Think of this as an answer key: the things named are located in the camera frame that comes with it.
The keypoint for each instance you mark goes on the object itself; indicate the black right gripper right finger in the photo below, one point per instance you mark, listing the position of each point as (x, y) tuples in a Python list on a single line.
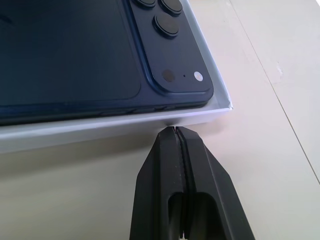
[(210, 195)]

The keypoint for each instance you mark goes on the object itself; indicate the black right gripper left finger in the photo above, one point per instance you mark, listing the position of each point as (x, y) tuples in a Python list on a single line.
[(157, 180)]

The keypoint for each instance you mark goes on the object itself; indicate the dark blue smartphone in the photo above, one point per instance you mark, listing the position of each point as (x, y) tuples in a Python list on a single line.
[(75, 62)]

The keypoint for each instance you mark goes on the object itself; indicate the white box bottom tray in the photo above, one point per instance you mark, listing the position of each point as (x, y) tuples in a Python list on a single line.
[(75, 135)]

